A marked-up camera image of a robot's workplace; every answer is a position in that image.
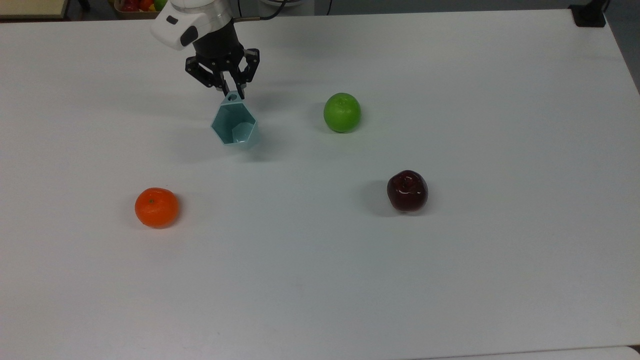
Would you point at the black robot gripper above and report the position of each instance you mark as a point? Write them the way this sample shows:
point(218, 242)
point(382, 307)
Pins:
point(217, 44)

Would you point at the light blue faceted mug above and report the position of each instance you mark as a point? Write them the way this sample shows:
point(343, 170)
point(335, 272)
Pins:
point(234, 122)

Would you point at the basket with fruit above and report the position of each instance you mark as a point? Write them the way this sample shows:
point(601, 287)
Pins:
point(135, 7)

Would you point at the green apple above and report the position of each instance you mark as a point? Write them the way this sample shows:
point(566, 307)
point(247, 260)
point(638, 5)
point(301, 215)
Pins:
point(342, 112)

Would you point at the orange mandarin fruit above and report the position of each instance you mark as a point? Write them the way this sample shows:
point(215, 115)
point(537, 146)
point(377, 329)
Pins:
point(156, 207)

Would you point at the wooden side table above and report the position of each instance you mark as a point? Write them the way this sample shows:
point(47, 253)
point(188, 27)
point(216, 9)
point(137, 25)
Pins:
point(31, 8)

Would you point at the dark red apple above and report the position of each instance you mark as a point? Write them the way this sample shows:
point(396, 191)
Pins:
point(407, 191)

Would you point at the black table clamp mount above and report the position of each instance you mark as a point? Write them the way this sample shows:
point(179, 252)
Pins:
point(589, 15)

